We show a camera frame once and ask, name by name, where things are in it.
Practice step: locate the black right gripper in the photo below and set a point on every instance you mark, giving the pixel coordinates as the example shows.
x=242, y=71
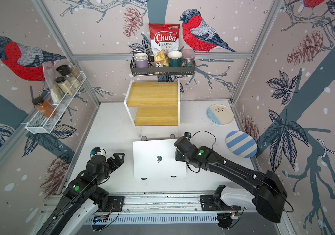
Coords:
x=177, y=153

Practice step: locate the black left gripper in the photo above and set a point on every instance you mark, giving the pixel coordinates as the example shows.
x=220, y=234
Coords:
x=116, y=165

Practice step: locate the silver laptop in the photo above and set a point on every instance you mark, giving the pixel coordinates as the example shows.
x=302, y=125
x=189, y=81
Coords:
x=158, y=160

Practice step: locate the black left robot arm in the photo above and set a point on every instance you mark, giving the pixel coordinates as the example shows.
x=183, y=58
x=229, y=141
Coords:
x=83, y=197

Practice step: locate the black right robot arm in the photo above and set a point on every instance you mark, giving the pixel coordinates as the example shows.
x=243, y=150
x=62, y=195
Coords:
x=270, y=196

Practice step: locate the black laptop stand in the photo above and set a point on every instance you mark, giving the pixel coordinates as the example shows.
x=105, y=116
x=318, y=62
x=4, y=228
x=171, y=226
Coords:
x=157, y=137

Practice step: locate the tall black lid spice jar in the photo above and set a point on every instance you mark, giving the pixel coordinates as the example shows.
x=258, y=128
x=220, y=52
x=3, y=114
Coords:
x=65, y=71

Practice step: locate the cream and blue plate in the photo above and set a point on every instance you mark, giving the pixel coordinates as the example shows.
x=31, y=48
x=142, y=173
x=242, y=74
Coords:
x=220, y=114

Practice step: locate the white two-tier wooden shelf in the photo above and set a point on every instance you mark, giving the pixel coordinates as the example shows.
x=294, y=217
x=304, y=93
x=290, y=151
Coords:
x=153, y=104

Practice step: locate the blue striped plate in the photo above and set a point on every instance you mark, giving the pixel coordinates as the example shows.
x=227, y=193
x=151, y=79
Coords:
x=241, y=144

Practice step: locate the orange spice jar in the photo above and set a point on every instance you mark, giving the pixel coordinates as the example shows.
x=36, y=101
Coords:
x=44, y=107

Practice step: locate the clear plastic bag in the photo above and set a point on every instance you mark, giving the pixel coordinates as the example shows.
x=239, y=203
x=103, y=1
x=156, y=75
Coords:
x=56, y=93

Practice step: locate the green mug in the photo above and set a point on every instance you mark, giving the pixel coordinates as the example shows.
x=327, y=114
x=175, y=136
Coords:
x=175, y=59

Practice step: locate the pink lidded jar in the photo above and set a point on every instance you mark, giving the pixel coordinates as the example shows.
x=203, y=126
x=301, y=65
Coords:
x=188, y=57

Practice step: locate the purple cup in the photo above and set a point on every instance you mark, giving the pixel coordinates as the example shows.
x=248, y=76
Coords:
x=141, y=60

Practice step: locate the red cassava chips bag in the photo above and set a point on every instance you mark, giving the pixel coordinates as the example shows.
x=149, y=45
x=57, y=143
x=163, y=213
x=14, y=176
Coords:
x=164, y=39

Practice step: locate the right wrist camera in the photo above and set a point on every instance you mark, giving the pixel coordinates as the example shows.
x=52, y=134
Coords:
x=187, y=135

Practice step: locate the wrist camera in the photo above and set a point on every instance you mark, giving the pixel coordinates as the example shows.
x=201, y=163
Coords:
x=187, y=135
x=95, y=151

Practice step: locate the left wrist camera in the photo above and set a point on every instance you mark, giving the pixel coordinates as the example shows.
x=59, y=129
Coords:
x=95, y=151

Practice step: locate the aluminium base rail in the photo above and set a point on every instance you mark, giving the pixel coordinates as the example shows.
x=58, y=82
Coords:
x=159, y=208

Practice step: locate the dark wall basket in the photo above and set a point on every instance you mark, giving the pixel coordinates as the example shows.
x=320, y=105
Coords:
x=151, y=70

